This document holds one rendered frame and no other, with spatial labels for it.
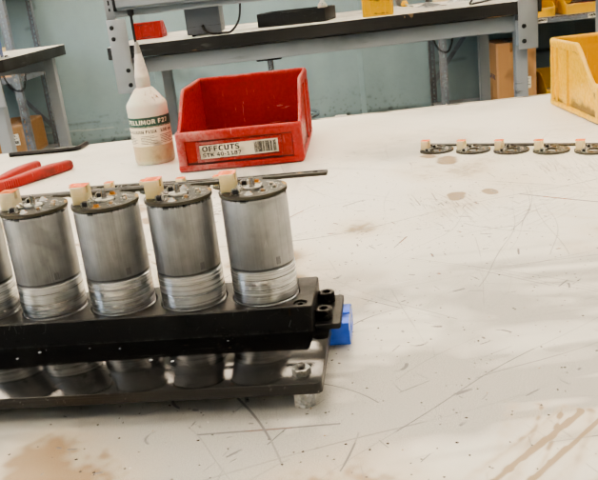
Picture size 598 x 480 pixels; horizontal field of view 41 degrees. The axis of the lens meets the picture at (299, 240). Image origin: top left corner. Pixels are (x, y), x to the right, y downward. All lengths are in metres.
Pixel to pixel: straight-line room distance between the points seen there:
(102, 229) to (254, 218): 0.06
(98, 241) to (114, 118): 4.64
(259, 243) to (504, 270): 0.13
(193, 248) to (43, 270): 0.06
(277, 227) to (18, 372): 0.11
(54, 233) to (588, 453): 0.20
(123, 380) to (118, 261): 0.05
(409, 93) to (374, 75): 0.23
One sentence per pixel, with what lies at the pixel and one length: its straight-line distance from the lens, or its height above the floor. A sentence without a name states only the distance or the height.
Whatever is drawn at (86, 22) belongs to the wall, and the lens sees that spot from 4.91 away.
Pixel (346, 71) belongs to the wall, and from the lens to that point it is 4.76.
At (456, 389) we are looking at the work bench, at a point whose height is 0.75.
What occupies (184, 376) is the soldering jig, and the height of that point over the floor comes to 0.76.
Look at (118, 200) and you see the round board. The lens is 0.30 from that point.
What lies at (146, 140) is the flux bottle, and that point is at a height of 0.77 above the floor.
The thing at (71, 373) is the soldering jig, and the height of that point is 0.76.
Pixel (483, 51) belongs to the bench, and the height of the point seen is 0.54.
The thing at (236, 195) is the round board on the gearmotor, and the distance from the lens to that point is 0.28.
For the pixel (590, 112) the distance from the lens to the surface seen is 0.69.
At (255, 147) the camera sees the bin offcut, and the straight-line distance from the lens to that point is 0.62.
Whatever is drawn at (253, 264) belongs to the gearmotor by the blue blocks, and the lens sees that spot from 0.29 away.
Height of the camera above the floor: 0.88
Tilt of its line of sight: 18 degrees down
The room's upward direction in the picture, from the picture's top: 7 degrees counter-clockwise
